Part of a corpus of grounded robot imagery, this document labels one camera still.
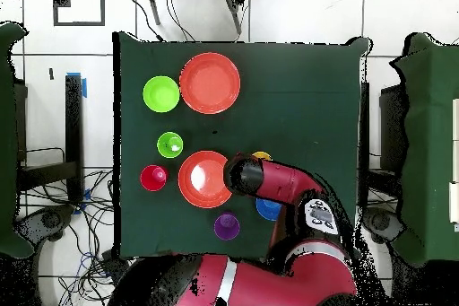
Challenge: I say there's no red cup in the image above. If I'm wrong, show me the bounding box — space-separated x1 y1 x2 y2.
139 164 169 193

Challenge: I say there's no black metal stand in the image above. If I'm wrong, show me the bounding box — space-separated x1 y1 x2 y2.
15 74 85 206
359 83 406 210

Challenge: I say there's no dark green table cloth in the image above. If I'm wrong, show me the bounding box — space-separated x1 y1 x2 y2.
112 31 370 262

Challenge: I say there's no grey chair base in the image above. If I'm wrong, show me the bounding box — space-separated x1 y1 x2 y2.
361 206 406 246
13 204 78 246

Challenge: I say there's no purple cup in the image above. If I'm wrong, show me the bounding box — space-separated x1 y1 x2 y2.
213 211 241 241

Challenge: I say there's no large orange bowl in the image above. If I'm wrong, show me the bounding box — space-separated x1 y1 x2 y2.
178 150 235 210
178 51 242 116

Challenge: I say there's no small green bowl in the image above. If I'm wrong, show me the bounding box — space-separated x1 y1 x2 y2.
142 74 181 114

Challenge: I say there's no green ridged cup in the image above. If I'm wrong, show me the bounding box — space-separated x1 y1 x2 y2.
156 131 185 159

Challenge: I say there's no tangle of floor cables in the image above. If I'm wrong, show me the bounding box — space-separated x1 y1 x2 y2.
17 167 123 306

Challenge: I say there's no black power brick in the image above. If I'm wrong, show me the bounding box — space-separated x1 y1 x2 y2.
101 249 132 285

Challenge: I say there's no green cloth covered table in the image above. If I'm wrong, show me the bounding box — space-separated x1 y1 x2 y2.
389 31 459 267
0 21 34 259

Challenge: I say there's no small dark blue bowl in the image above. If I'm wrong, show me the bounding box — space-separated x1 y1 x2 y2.
255 197 283 223

